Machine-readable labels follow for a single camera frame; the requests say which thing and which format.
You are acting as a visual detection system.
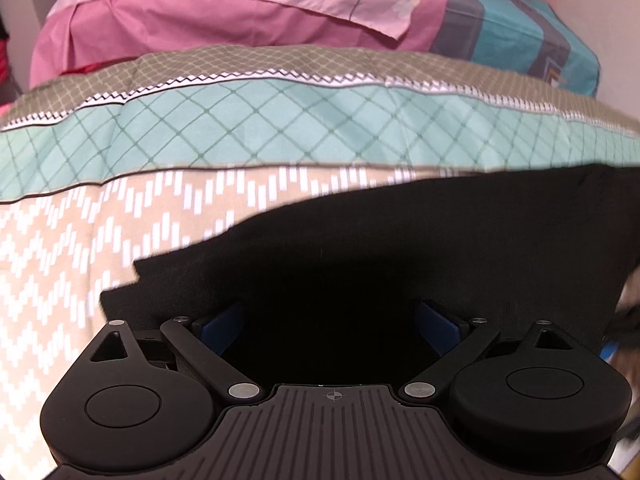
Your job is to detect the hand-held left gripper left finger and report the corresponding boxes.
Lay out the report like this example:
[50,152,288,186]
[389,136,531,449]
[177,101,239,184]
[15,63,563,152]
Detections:
[89,300,265,402]

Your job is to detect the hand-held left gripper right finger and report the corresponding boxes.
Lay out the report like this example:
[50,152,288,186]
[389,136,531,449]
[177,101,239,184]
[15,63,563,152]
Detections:
[399,299,575,402]

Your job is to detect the black pants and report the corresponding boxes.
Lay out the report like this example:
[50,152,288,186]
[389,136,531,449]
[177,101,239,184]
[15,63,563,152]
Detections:
[100,162,640,391]

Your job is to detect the patterned bedsheet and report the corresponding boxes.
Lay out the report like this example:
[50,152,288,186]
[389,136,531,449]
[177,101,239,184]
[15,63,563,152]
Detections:
[0,42,640,476]

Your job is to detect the teal grey striped pillow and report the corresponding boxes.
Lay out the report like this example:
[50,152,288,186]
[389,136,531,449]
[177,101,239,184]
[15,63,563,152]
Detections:
[425,0,601,96]

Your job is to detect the pink floral pillow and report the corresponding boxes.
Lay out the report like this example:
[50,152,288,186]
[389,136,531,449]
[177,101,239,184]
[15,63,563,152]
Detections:
[30,0,448,91]

